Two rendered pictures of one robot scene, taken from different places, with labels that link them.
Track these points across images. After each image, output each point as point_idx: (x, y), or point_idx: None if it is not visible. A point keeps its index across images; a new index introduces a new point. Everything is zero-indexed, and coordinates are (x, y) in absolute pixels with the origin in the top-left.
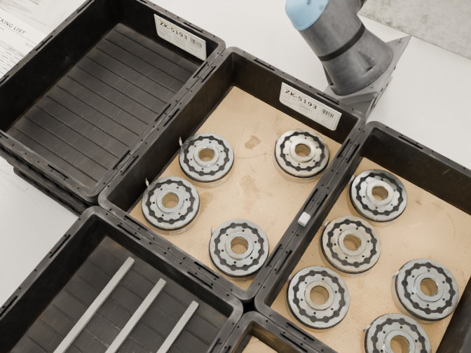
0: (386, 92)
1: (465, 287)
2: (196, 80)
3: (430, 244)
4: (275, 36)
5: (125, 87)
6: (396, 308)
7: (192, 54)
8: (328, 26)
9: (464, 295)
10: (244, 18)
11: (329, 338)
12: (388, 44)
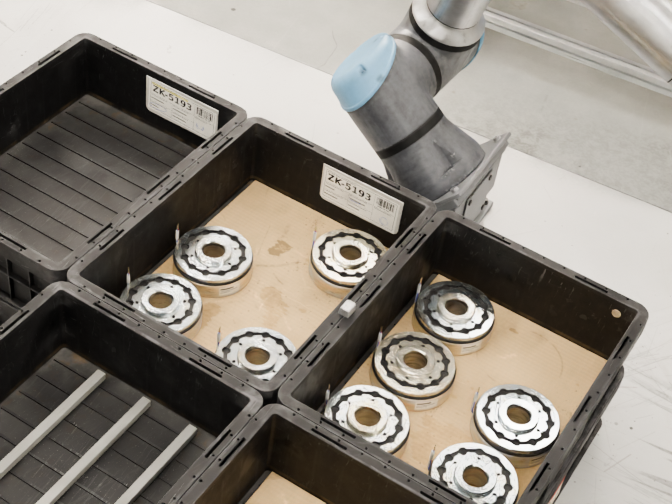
0: (484, 223)
1: None
2: (205, 152)
3: (527, 379)
4: (317, 142)
5: (95, 173)
6: None
7: (195, 135)
8: (390, 105)
9: None
10: (271, 115)
11: None
12: (481, 146)
